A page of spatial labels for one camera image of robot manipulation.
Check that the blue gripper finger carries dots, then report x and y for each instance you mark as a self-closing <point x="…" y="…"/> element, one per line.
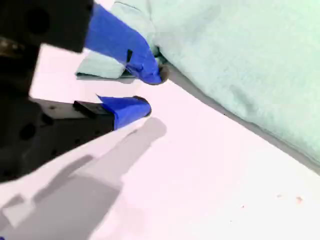
<point x="120" y="42"/>
<point x="127" y="110"/>

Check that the pale green t-shirt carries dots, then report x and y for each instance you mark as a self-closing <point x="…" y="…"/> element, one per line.
<point x="237" y="50"/>

